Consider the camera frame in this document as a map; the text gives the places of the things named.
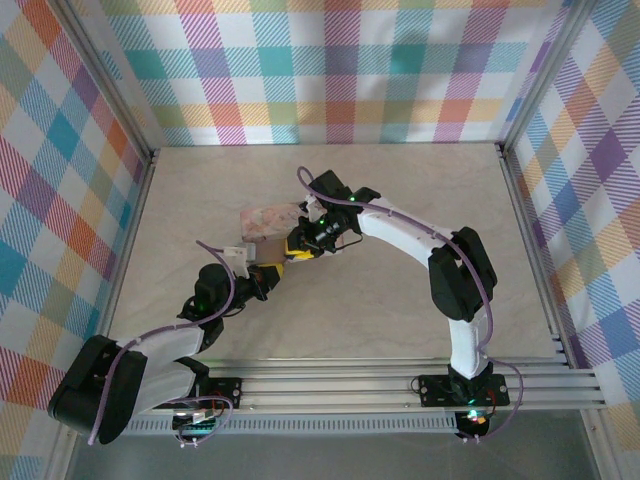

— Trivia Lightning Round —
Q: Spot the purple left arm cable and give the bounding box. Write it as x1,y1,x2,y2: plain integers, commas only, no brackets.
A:
88,239,239,447

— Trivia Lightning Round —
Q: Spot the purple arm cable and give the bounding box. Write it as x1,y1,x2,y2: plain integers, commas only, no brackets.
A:
296,166,525,444
88,239,239,447

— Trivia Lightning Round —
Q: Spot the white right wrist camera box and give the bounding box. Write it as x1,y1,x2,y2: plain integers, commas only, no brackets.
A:
298,196,322,225

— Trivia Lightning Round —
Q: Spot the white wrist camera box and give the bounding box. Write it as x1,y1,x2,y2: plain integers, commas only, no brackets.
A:
222,243,259,274
298,196,322,225

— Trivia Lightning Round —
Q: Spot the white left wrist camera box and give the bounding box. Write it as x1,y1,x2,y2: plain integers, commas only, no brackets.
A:
222,243,259,274

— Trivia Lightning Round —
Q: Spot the aluminium side rail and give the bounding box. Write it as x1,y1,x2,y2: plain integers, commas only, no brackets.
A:
89,147,161,376
494,142,576,371

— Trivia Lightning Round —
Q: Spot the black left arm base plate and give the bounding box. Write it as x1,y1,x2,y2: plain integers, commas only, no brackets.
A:
202,377,244,410

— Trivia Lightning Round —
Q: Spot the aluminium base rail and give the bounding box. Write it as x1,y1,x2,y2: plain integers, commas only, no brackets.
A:
64,355,606,414

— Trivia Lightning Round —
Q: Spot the grey slotted cable duct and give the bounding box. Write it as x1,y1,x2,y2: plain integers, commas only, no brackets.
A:
122,417,464,436

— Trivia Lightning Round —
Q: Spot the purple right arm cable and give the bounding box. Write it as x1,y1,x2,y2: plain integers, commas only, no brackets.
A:
296,166,525,444

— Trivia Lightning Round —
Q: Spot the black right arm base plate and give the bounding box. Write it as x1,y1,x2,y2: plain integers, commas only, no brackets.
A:
417,373,511,407

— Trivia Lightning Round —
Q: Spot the aluminium frame post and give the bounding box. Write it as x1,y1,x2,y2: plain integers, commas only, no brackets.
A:
49,0,159,161
497,0,599,151

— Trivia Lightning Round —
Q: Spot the aluminium frame leg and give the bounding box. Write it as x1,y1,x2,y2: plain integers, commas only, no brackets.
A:
582,409,619,480

